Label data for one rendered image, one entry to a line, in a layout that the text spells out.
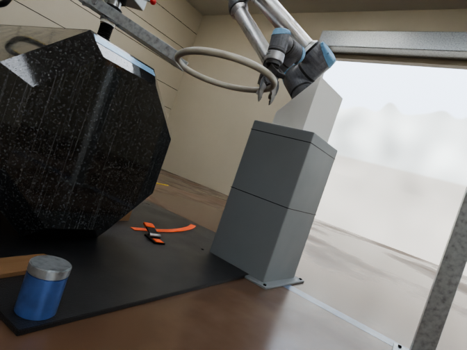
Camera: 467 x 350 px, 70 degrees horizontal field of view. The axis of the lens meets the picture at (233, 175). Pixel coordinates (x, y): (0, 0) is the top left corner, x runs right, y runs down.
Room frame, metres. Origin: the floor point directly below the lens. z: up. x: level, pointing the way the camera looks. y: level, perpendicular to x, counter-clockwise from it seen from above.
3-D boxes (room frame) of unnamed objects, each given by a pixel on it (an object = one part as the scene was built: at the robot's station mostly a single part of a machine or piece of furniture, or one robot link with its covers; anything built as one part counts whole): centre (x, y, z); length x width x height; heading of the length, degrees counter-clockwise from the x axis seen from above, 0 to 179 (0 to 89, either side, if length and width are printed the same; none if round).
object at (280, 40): (1.68, 0.00, 1.20); 0.10 x 0.09 x 0.12; 132
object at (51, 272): (0.85, 0.37, 0.08); 0.10 x 0.10 x 0.13
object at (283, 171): (2.03, -0.29, 0.43); 0.50 x 0.50 x 0.85; 54
